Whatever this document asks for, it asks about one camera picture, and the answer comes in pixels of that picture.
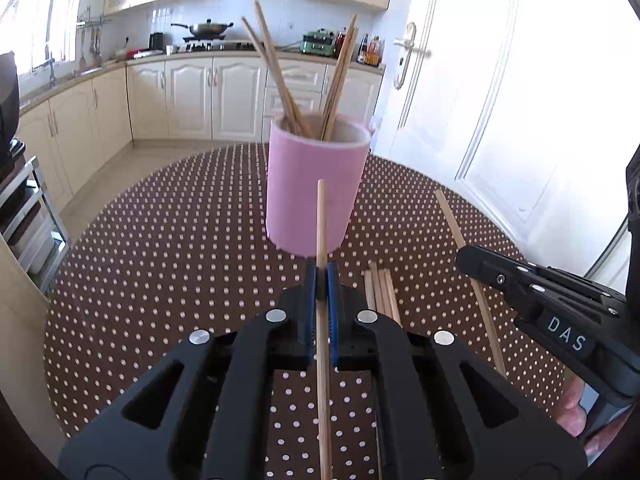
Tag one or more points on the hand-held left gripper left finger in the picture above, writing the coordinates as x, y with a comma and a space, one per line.
312, 290

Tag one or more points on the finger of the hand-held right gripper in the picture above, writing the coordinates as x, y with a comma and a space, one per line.
492, 285
530, 269

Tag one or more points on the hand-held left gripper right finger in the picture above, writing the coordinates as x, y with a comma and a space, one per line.
332, 290

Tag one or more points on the light wooden chopstick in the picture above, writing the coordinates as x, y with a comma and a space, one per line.
383, 290
369, 285
391, 295
322, 220
450, 220
376, 290

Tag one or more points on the pink cylindrical holder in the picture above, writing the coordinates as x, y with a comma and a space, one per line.
310, 185

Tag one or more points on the bunch of chopsticks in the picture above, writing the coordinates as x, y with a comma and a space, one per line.
292, 110

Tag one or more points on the person's right hand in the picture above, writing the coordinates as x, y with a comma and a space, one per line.
570, 405

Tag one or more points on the brown polka dot tablecloth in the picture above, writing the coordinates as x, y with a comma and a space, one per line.
175, 240

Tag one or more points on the white panel door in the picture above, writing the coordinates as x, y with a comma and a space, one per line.
525, 85

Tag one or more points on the cream lower cabinets with drawers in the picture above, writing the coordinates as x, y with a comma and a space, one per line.
190, 100

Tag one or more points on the row of condiment bottles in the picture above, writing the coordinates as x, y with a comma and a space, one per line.
372, 52

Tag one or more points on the green countertop appliance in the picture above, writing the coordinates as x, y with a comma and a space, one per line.
317, 42

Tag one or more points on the beige kitchen countertop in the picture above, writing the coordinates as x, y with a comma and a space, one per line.
225, 55

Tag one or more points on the gas stove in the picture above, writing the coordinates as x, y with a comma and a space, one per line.
215, 45

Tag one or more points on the steel wok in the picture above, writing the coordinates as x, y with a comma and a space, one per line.
207, 29

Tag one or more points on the metal storage rack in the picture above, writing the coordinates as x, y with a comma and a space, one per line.
42, 205

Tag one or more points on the cream lower sink cabinets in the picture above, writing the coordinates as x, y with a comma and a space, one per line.
75, 125

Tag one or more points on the red lidded container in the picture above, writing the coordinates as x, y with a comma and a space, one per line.
139, 53

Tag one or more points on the beige side cabinet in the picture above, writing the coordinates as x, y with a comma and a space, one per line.
20, 340

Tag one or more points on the chrome faucet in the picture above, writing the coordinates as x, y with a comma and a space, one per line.
51, 67

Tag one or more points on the black rounded appliance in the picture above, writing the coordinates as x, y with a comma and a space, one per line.
7, 100

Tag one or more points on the kitchen window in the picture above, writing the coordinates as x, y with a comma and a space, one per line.
35, 20

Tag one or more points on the wall utensil rack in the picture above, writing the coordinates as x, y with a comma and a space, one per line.
92, 22

